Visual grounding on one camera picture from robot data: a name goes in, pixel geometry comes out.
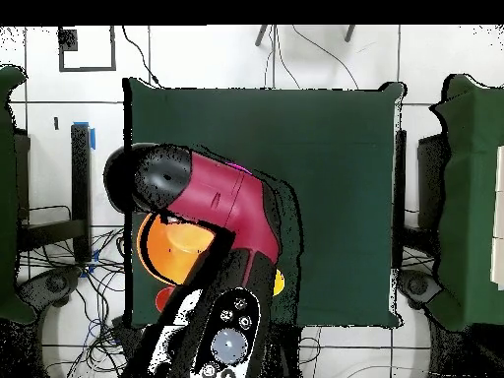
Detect orange plastic cup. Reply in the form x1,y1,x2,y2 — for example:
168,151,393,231
155,285,177,313

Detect tangle of floor cables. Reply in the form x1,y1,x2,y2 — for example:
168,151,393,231
19,227,135,378

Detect black chair base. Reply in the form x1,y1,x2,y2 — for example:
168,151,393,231
19,267,82,312
397,269,442,310

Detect black metal frame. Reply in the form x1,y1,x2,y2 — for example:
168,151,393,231
15,121,96,265

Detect dark green tablecloth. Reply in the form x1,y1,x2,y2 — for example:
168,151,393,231
122,77,407,330

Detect camera tripod legs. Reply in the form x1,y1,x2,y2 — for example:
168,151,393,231
254,25,356,47

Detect large orange plastic bowl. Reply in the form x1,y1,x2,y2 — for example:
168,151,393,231
136,211,219,287

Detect green cloth side table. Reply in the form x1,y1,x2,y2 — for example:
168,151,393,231
0,64,38,326
430,73,504,332

